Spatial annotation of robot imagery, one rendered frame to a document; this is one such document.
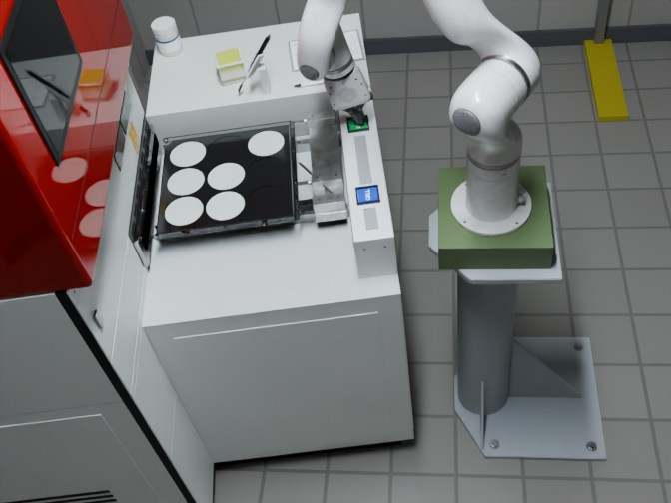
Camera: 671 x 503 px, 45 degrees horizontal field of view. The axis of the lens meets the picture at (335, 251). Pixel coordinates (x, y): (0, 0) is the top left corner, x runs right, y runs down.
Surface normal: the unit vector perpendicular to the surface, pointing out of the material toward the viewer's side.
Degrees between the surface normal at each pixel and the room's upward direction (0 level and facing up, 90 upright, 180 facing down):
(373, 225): 0
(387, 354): 90
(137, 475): 90
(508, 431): 0
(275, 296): 0
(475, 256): 90
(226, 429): 90
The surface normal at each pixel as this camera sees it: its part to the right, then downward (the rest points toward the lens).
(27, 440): 0.07, 0.76
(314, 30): -0.27, 0.32
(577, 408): -0.11, -0.64
